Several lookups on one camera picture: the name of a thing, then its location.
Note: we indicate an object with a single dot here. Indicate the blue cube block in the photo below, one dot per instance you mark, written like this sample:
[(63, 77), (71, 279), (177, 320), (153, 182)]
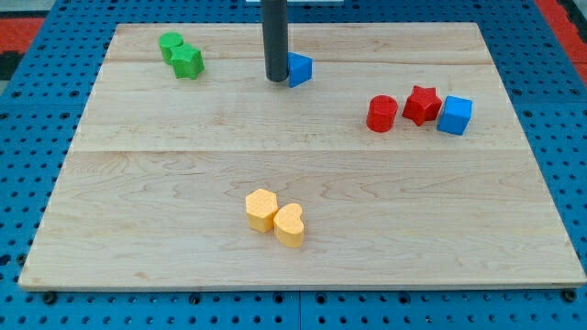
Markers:
[(455, 116)]

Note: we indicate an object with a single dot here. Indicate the green star block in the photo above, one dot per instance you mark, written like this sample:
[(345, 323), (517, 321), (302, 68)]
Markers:
[(187, 61)]

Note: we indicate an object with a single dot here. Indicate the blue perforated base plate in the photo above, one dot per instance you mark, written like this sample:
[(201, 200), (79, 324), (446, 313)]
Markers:
[(41, 107)]

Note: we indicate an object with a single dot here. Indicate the yellow heart block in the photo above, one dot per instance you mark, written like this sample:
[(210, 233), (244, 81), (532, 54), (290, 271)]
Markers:
[(289, 227)]

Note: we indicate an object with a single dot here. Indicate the green cylinder block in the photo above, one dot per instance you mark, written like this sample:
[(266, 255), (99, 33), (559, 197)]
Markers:
[(167, 41)]

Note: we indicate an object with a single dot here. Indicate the red cylinder block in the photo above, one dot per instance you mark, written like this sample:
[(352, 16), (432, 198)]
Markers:
[(381, 114)]

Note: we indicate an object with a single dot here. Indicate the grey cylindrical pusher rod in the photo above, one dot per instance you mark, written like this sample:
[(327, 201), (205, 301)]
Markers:
[(275, 39)]

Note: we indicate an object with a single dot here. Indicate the red star block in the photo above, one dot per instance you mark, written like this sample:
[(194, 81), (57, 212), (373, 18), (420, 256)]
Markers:
[(422, 105)]

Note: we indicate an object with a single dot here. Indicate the light wooden board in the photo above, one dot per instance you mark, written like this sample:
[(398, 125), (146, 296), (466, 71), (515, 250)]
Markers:
[(151, 195)]

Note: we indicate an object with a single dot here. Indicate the yellow hexagon block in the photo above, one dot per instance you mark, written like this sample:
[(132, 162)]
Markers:
[(261, 207)]

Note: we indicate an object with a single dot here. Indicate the blue triangle block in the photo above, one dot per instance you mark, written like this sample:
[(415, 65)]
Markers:
[(300, 69)]

